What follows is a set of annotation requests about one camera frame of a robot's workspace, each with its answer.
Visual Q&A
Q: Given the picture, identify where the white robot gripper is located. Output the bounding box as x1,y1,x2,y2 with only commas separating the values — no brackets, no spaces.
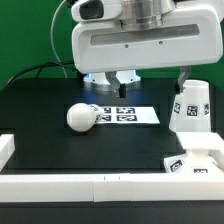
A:
71,0,224,98

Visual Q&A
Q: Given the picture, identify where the white lamp shade cone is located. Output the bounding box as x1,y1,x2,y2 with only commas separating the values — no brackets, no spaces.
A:
169,80,211,132

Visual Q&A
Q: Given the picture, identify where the white lamp bulb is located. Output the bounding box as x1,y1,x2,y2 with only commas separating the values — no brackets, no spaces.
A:
67,103,104,132

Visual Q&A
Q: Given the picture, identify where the white lamp base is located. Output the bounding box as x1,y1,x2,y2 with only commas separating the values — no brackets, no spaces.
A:
164,132,224,175

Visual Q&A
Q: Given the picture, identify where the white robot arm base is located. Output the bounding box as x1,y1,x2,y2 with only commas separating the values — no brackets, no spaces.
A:
83,70,141,92

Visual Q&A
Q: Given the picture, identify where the white marker sheet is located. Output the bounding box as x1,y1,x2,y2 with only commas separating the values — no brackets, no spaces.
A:
99,106,160,124

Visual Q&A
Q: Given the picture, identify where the black cable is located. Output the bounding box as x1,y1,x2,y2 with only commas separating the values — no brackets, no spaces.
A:
5,61,78,87

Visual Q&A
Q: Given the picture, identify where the grey cable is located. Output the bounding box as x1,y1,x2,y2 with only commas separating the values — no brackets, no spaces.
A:
49,0,75,79

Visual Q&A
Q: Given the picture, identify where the white front rail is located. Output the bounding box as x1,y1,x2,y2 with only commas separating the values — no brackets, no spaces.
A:
0,173,224,203

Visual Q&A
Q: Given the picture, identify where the white rail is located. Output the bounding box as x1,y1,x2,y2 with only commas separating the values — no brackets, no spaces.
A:
0,134,15,171
0,173,224,203

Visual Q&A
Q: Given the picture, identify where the white left rail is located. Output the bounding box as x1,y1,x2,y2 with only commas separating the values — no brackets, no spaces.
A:
0,134,15,171

